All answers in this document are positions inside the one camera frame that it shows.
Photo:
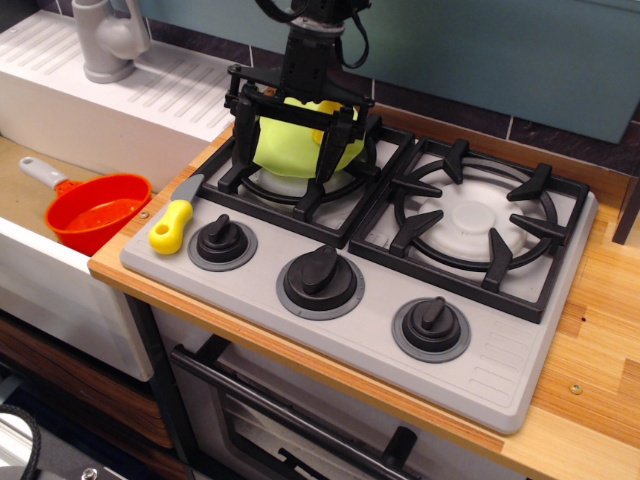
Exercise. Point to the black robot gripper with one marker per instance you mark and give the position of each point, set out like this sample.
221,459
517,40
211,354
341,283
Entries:
257,92

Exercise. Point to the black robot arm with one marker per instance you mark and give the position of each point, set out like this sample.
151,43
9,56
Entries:
319,19

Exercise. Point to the light green round plate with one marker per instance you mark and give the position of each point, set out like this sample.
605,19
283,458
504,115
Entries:
291,150

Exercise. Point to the yellow toy corn cob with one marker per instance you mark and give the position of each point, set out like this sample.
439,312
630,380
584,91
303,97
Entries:
329,108

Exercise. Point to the white left burner disc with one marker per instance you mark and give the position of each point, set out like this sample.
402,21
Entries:
282,193

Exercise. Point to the white burner disc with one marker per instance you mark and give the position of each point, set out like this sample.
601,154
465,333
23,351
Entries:
282,193
470,212

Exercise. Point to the black left burner grate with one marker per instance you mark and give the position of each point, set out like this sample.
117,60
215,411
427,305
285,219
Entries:
384,148

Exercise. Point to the black burner grate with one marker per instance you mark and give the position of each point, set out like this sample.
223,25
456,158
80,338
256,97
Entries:
384,148
498,233

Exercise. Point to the white toy sink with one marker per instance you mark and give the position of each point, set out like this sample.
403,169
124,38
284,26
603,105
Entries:
152,123

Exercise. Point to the black left stove knob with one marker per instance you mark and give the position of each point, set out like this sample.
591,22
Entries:
222,245

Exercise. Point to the black stove knob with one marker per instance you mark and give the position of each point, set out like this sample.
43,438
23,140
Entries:
222,245
431,330
320,285

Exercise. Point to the black middle stove knob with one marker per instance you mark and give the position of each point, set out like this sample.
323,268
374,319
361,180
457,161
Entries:
320,285

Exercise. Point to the white right burner disc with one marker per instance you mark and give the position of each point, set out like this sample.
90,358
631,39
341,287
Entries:
470,212

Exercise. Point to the grey toy faucet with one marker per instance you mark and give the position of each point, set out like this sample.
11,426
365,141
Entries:
109,44

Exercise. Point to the black right burner grate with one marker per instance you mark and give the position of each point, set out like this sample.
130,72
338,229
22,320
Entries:
498,233

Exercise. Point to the black right stove knob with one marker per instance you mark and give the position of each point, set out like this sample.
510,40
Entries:
431,330

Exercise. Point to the grey toy stove top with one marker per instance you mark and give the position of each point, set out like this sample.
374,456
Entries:
491,383

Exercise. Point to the toy oven door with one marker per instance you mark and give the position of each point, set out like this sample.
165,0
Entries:
260,448

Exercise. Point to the yellow handled toy knife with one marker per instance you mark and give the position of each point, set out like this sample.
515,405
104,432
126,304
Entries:
166,236

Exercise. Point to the orange pot grey handle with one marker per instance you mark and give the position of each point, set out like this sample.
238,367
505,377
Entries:
87,214

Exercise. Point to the black oven door handle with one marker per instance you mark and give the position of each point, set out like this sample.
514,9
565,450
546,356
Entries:
308,429

